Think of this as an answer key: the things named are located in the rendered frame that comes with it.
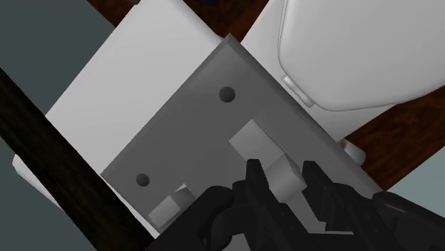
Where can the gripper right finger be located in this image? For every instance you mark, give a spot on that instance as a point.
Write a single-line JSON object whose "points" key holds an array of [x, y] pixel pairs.
{"points": [[361, 215]]}

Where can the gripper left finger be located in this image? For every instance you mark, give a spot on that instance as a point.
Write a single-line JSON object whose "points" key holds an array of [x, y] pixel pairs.
{"points": [[250, 208]]}

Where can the large pale grey block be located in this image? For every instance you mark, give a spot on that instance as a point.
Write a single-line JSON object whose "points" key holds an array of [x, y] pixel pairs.
{"points": [[255, 144]]}

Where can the small pale grey block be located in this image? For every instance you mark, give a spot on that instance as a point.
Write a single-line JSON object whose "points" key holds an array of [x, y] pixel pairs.
{"points": [[168, 208]]}

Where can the grey slab with two holes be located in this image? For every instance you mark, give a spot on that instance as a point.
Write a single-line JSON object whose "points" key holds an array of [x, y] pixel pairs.
{"points": [[194, 139]]}

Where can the dark brown wooden beam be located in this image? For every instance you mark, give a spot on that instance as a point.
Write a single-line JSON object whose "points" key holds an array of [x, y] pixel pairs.
{"points": [[59, 167]]}

